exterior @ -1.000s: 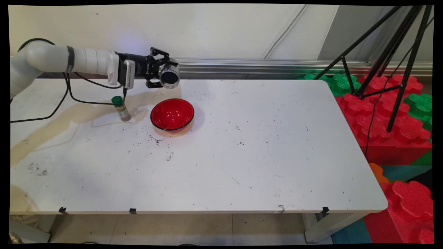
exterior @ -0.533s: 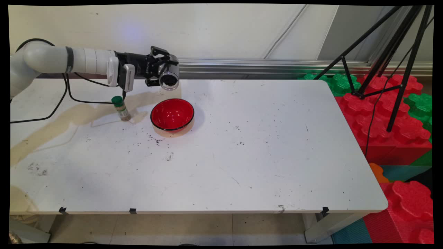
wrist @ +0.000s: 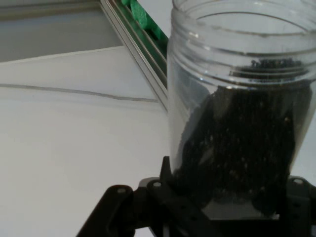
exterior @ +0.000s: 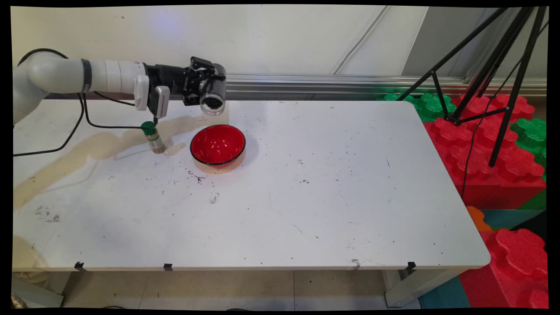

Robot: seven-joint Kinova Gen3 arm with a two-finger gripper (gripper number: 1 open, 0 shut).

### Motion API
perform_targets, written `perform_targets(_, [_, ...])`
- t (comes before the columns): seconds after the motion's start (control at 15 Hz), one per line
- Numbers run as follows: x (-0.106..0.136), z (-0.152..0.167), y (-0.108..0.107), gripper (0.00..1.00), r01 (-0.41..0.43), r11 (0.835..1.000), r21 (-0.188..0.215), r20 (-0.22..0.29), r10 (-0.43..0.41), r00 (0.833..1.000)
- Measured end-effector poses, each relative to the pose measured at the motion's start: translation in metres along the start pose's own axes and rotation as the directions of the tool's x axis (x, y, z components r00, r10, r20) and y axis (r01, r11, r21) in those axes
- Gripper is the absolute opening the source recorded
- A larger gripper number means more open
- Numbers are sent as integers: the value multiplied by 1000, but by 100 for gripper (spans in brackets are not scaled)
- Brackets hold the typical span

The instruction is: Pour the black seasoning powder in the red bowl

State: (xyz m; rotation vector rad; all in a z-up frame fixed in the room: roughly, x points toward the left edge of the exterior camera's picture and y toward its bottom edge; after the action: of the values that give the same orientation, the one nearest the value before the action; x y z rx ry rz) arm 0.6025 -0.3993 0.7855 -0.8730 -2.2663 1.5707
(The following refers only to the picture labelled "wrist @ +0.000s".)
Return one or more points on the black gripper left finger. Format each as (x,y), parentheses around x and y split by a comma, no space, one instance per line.
(148,209)

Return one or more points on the aluminium rail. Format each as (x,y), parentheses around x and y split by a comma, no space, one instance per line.
(138,54)

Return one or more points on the clear jar with black seeds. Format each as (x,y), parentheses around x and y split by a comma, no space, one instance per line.
(234,135)

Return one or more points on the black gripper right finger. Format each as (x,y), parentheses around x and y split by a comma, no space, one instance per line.
(301,209)

